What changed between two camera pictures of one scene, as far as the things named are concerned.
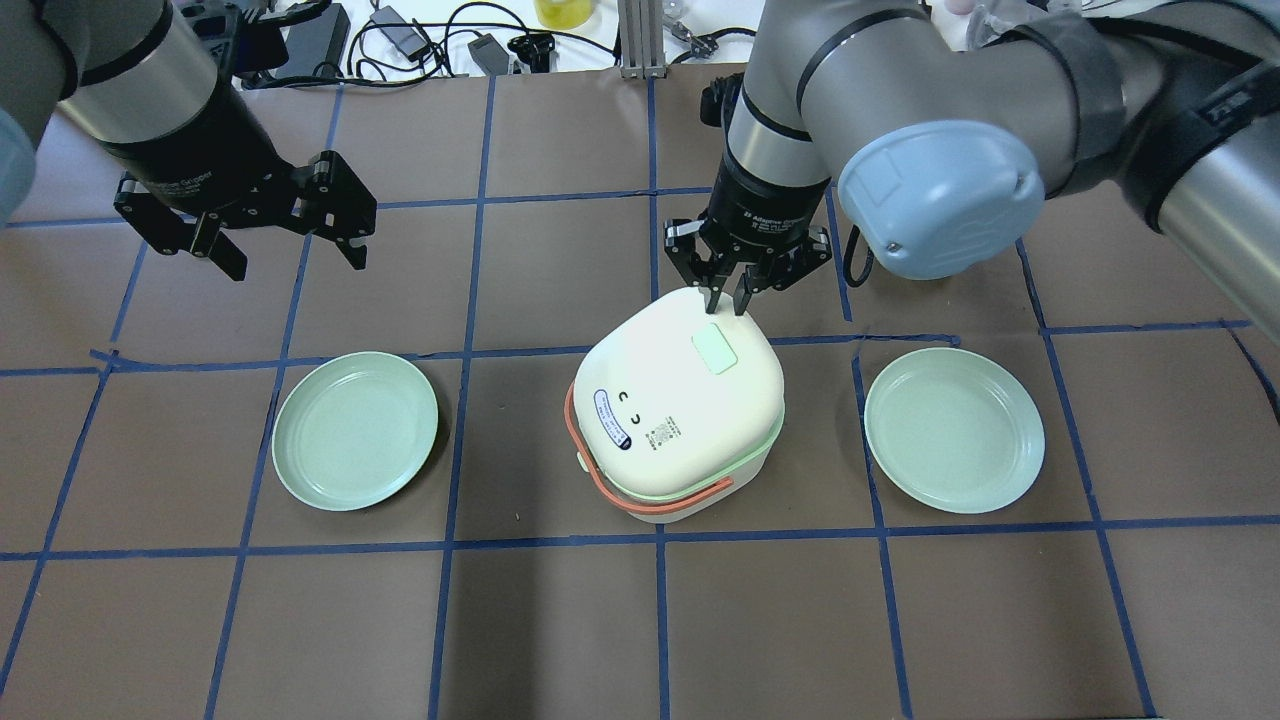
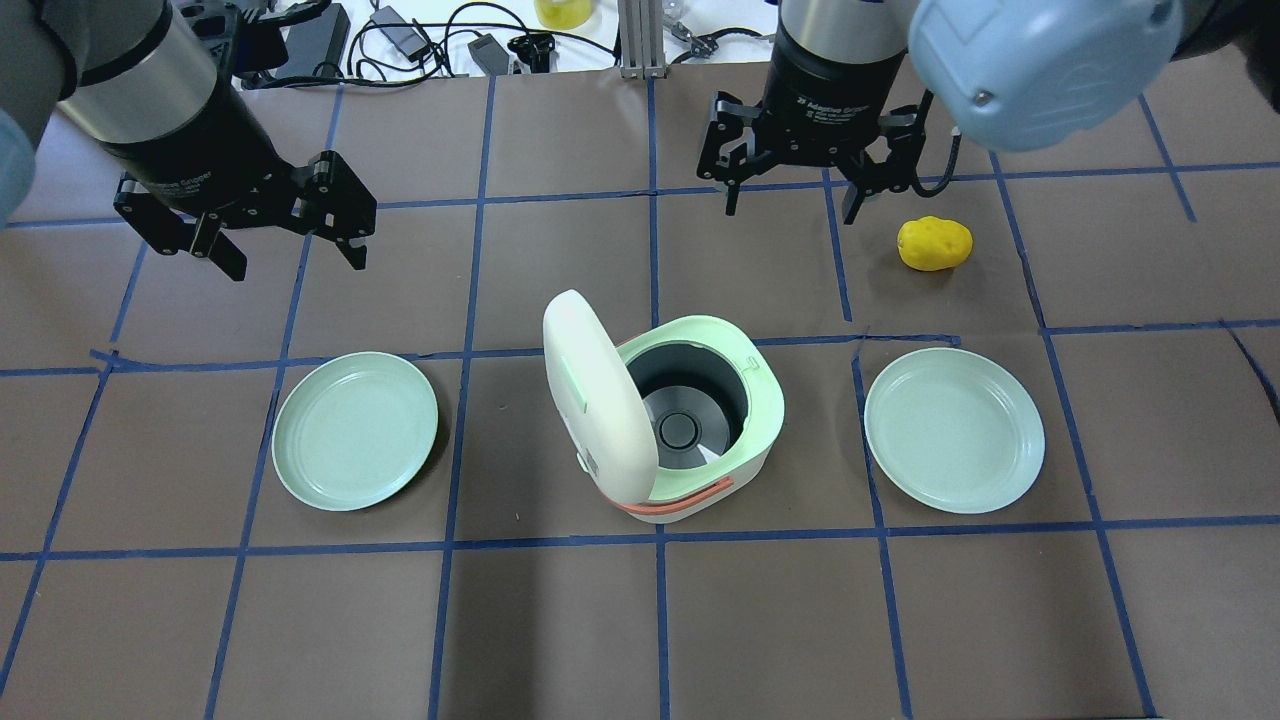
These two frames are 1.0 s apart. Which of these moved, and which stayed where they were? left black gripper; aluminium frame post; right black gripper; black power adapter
Moved: right black gripper
Stayed: black power adapter; aluminium frame post; left black gripper
